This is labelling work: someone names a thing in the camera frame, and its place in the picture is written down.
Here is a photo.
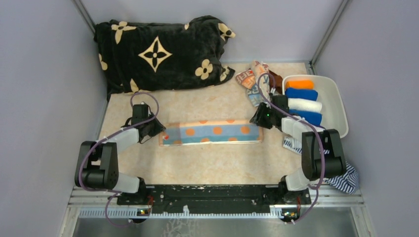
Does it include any orange polka dot towel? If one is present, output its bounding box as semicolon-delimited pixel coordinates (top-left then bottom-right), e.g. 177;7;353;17
159;119;264;147

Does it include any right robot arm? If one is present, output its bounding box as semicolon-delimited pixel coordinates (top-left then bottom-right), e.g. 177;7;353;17
250;95;347;203

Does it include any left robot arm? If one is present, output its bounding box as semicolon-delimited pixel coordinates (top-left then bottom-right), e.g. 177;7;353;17
74;102;166;205

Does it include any white rolled towel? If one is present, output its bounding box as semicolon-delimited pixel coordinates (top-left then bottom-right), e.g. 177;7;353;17
288;98;323;113

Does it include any brown towel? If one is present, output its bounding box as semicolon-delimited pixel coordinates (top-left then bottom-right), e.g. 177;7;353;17
269;70;283;94

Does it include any orange rolled towel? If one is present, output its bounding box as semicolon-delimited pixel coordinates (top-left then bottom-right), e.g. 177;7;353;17
285;80;314;90

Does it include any blue rolled towel upper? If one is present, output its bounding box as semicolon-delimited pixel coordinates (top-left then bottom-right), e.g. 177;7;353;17
285;87;318;101

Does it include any blue rolled towel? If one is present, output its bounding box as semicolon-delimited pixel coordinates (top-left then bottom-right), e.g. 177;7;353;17
289;110;323;126
285;87;318;101

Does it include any orange blue patterned towel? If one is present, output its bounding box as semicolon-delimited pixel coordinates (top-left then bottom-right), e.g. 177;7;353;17
235;61;269;107

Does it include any blue rolled towel lower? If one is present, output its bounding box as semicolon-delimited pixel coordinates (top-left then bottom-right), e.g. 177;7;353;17
289;110;323;126

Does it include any white plastic bin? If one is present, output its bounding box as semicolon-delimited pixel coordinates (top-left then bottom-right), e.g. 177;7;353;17
282;75;349;139

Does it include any black pillow with beige flowers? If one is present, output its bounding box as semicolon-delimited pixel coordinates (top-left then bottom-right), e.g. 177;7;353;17
94;15;235;95

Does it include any blue white striped towel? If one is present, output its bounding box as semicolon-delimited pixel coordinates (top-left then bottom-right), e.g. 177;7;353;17
283;137;359;195

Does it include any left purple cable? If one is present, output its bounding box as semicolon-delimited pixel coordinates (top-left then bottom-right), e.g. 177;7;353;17
78;92;160;227

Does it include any purple cable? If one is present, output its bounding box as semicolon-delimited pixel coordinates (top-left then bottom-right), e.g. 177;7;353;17
256;72;325;225
78;92;160;227

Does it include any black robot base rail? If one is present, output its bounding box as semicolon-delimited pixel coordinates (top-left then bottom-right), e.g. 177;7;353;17
117;184;312;221

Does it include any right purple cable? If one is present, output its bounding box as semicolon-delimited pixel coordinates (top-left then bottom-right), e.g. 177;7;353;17
256;72;325;225

